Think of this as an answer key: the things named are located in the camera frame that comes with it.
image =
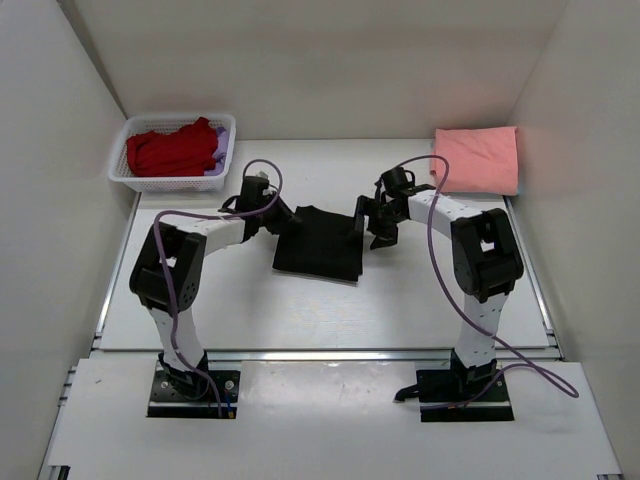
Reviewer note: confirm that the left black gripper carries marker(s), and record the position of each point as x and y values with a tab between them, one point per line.
285	220

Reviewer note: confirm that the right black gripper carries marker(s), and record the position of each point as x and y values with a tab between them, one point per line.
365	207

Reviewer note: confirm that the black t shirt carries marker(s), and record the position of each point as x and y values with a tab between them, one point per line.
324	244

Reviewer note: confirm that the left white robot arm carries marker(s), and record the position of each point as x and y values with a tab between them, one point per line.
167	273

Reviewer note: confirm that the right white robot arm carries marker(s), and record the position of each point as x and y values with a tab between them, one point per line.
486	265

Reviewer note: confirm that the red t shirt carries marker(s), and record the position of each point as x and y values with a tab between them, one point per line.
184	153

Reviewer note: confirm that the white plastic basket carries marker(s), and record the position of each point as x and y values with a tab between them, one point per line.
166	124

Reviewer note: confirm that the folded pink t shirt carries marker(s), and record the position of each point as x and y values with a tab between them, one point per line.
480	160

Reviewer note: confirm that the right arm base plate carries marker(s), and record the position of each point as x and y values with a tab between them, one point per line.
443	399

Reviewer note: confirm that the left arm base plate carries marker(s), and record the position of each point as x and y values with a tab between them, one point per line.
165	401

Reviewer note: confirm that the aluminium table rail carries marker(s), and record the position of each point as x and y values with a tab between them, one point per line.
245	309

